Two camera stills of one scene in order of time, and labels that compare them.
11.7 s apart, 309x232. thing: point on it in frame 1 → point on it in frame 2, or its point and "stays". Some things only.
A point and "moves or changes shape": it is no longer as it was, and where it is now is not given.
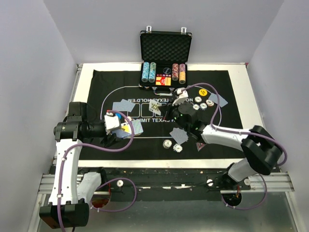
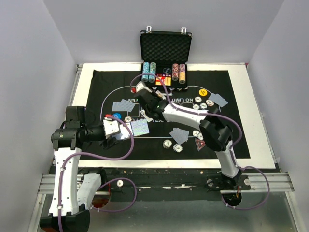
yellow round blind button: x=203 y=92 stays
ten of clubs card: x=154 y=107 moves or changes shape
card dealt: x=126 y=106 stays
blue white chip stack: x=177 y=148 stays
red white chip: x=209 y=102 stays
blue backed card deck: x=137 y=127 moves or changes shape
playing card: x=179 y=135 stays
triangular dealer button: x=200 y=145 stays
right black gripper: x=171 y=109 → x=153 y=94
